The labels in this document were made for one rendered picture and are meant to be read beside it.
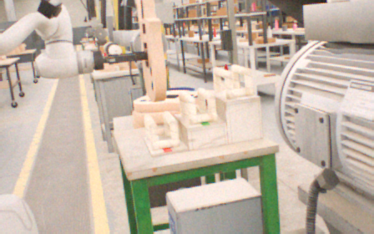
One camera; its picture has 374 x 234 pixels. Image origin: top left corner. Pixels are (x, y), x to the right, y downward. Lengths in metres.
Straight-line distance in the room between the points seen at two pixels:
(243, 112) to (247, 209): 0.96
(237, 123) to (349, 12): 1.10
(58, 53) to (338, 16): 1.19
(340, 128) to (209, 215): 0.27
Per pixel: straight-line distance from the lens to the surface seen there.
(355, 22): 0.69
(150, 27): 1.61
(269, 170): 1.73
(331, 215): 0.76
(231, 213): 0.80
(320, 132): 0.68
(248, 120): 1.75
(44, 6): 1.10
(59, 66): 1.70
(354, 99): 0.64
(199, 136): 1.71
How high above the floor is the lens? 1.44
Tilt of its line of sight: 12 degrees down
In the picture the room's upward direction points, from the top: 6 degrees counter-clockwise
